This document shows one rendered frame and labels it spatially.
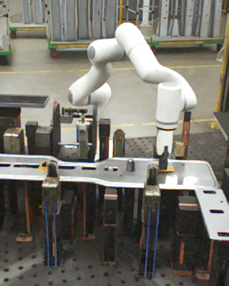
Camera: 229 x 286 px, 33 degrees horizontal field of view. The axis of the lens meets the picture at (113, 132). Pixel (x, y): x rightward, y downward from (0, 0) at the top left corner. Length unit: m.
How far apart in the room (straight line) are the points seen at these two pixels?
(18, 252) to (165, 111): 0.79
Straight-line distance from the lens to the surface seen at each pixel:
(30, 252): 1.62
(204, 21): 9.50
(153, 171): 1.34
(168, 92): 1.38
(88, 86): 1.93
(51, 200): 1.37
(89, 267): 1.55
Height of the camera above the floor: 1.72
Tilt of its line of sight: 23 degrees down
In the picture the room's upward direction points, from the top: 2 degrees clockwise
